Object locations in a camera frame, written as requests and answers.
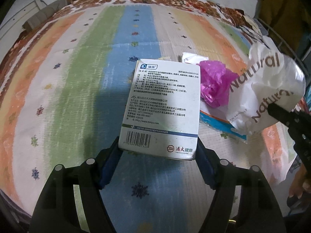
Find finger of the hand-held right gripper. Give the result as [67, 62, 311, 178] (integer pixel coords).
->
[267, 103, 300, 129]

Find white and blue medicine box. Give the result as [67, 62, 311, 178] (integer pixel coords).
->
[118, 59, 202, 161]

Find white headboard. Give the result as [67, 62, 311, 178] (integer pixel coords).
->
[0, 0, 45, 44]

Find yellow brown hanging cloth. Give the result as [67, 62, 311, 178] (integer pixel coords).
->
[258, 0, 311, 33]

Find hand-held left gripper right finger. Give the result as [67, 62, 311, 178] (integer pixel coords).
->
[196, 136, 289, 233]

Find grey folded cloth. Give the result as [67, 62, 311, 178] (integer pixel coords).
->
[23, 0, 71, 31]

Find white printed plastic bag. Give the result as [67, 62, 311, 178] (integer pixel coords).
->
[228, 37, 306, 136]

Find person's right hand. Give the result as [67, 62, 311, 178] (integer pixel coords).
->
[289, 160, 311, 198]

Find striped colourful mat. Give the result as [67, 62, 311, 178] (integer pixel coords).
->
[0, 3, 292, 233]

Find patterned clothes pile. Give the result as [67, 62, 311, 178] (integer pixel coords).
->
[240, 15, 270, 39]

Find pink plastic bag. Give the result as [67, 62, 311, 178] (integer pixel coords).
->
[199, 60, 240, 108]

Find white paper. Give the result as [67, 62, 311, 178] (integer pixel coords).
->
[182, 52, 210, 65]

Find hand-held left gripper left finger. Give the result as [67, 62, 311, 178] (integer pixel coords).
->
[29, 136, 122, 233]

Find blue and white packet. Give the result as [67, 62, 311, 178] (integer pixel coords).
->
[199, 109, 249, 144]

